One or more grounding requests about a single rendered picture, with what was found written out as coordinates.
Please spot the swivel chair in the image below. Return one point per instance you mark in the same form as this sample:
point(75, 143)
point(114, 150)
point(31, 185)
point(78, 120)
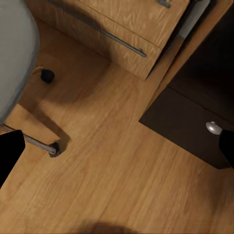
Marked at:
point(19, 49)

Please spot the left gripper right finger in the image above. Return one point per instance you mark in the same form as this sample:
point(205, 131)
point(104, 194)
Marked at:
point(226, 145)

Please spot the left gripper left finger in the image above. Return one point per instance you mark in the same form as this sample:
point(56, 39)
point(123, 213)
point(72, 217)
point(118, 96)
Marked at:
point(12, 145)

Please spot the cabinet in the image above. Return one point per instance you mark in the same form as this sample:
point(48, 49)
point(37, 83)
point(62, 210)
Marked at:
point(130, 33)
point(195, 99)

